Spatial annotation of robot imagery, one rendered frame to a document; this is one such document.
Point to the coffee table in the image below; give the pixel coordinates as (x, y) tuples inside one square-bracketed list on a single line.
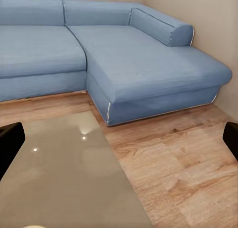
[(66, 175)]

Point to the sofa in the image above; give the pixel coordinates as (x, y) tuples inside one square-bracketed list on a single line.
[(135, 62)]

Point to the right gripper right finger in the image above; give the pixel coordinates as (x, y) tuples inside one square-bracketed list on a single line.
[(230, 137)]

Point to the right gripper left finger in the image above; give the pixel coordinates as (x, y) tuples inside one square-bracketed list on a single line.
[(12, 137)]

